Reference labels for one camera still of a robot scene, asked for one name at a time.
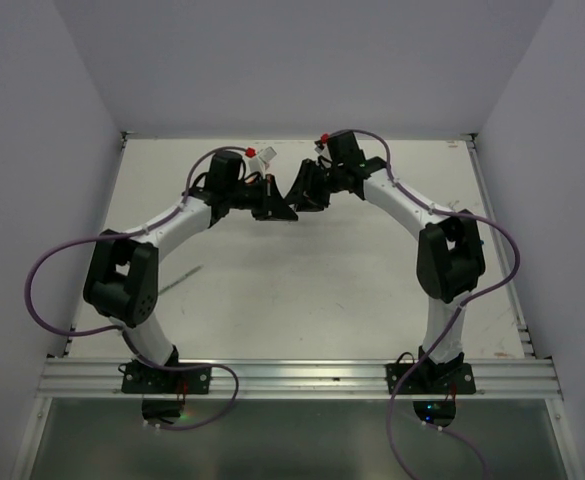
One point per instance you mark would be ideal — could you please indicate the aluminium front rail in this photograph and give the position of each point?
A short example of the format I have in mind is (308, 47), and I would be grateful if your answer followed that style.
(513, 379)

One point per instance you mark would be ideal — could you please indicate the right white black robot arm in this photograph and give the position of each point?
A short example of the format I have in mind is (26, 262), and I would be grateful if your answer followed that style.
(450, 258)

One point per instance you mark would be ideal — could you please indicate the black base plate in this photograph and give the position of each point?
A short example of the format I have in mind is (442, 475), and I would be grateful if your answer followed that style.
(141, 379)
(440, 379)

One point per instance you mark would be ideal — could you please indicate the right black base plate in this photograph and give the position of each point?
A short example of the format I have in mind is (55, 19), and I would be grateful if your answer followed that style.
(440, 379)

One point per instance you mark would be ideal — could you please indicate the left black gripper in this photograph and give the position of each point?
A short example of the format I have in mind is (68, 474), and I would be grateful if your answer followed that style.
(271, 205)

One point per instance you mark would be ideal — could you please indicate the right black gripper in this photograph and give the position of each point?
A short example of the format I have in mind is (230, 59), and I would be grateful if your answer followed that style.
(304, 191)

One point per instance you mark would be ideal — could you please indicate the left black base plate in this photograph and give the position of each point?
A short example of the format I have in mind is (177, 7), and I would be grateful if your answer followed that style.
(141, 379)

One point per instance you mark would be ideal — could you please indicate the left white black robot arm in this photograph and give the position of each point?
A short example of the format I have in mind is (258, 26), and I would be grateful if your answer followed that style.
(122, 280)

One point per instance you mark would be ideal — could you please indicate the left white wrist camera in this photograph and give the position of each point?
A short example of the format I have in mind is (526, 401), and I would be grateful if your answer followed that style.
(258, 161)

